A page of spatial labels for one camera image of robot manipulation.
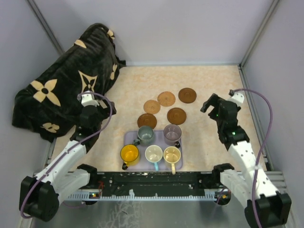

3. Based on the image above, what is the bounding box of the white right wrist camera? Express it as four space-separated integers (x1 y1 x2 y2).
228 90 245 106

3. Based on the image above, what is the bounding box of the grey ceramic mug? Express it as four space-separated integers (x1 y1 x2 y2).
133 125 155 146

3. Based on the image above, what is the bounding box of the black floral blanket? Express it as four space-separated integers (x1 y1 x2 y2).
12 23 126 142

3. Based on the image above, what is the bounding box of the yellow ceramic mug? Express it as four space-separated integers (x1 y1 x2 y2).
120 144 140 171

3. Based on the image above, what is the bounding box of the cream ceramic mug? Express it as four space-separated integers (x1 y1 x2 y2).
163 146 181 175

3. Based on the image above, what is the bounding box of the dark wooden coaster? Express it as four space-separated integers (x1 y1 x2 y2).
137 113 157 129
178 87 197 104
167 107 187 125

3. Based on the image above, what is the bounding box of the light woven rattan coaster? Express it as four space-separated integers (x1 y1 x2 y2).
143 100 161 114

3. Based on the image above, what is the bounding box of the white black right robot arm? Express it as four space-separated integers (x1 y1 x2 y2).
201 92 292 228

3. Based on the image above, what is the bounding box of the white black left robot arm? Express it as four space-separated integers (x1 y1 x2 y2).
19 100 116 222

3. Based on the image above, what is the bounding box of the white mug blue handle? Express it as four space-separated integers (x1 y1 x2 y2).
145 145 163 171

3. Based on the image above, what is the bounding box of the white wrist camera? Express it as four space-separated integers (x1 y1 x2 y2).
77 92 100 107
228 90 245 106

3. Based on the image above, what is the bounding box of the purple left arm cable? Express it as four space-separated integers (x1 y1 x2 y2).
19 92 113 219

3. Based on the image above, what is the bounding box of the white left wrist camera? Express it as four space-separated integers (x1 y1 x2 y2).
77 92 100 107

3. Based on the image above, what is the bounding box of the lavender plastic tray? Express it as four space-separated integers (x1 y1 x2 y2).
123 130 171 171

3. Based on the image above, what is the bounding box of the purple ceramic mug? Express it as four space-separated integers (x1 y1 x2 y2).
163 124 182 148

